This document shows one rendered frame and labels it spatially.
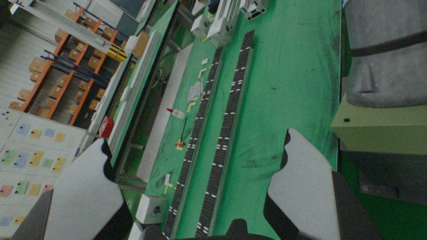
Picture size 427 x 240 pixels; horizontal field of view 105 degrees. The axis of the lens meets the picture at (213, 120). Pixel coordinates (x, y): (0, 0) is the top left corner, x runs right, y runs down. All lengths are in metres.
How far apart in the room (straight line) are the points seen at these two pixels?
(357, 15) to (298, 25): 0.39
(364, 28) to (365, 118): 0.14
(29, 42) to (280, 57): 11.39
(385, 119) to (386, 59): 0.09
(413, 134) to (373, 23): 0.17
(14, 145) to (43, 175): 0.50
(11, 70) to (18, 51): 0.90
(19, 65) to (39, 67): 1.15
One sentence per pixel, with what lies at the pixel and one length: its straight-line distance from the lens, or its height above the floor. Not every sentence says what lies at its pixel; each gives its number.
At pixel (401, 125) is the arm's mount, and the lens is 0.33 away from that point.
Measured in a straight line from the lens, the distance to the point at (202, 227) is 0.65.
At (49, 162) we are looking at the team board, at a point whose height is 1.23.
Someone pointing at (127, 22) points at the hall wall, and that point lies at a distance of 13.04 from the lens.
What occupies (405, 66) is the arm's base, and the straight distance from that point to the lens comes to 0.37.
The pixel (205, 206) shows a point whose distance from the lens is 0.64.
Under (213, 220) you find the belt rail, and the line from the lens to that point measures 0.64.
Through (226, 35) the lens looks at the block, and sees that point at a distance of 0.96.
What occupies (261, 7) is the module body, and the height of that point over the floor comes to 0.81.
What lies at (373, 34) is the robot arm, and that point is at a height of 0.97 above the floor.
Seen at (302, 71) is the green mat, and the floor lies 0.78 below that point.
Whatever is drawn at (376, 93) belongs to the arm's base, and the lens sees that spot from 0.38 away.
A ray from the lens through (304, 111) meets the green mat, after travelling 0.54.
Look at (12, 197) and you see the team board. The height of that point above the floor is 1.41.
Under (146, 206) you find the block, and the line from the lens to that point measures 0.86.
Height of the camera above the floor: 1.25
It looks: 38 degrees down
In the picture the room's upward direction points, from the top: 63 degrees counter-clockwise
